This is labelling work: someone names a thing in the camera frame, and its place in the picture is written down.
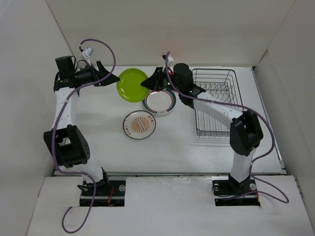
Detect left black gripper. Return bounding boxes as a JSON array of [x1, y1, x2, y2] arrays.
[[73, 61, 119, 87]]

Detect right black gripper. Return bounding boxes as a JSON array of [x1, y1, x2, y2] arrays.
[[141, 66, 183, 93]]

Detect white plate green red rim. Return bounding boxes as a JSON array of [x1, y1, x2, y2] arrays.
[[142, 88, 177, 116]]

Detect orange sunburst pattern plate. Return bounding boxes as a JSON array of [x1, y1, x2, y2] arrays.
[[123, 110, 157, 140]]

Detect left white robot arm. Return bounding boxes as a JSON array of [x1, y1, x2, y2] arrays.
[[43, 56, 120, 195]]

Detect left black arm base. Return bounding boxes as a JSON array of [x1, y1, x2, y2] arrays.
[[77, 173, 126, 207]]

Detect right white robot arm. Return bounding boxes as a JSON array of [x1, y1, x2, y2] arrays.
[[141, 63, 263, 194]]

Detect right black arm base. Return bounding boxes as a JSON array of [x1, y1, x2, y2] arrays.
[[211, 176, 260, 207]]

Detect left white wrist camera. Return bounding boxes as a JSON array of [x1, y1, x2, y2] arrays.
[[81, 47, 94, 62]]

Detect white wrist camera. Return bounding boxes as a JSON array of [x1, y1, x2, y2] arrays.
[[162, 53, 175, 67], [81, 47, 94, 62]]

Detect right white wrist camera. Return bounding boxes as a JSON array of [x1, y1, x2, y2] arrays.
[[162, 53, 175, 67]]

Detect grey wire dish rack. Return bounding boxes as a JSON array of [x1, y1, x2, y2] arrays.
[[191, 68, 244, 137]]

